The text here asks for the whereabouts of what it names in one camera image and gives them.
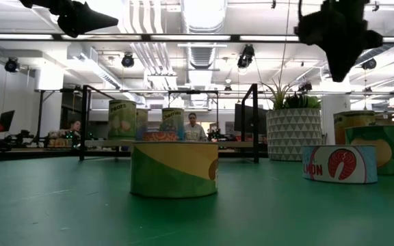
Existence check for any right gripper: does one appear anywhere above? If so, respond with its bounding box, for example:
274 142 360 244
295 0 384 83

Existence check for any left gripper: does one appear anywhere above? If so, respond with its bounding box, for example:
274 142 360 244
18 0 119 38

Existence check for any tall yellow pineapple can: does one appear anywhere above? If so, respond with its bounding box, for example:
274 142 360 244
332 110 377 146

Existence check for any short salmon can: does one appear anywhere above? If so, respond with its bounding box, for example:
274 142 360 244
302 145 378 185

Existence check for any tall green pears can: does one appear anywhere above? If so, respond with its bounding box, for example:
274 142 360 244
107 99 137 141

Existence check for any tall cherries can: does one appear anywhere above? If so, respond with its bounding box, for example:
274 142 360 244
161 107 185 141

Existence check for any short yellow green can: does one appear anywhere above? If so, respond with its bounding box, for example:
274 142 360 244
130 141 219 200

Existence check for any potted plant patterned white pot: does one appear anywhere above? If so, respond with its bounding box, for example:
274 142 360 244
261 77 323 162

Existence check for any green can with yellow fruit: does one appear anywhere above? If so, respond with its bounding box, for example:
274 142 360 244
345 125 394 177

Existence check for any black monitor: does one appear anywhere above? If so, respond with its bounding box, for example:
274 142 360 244
234 103 268 135

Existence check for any person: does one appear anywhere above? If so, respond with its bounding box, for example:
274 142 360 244
65 119 82 139
183 111 209 142

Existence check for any silver ceiling air duct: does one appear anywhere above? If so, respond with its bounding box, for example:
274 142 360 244
179 0 228 109

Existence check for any black background station frame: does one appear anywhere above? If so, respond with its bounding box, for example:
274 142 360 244
167 89 220 128

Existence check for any black table frame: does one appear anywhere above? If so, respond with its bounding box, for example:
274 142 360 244
0 148 394 164

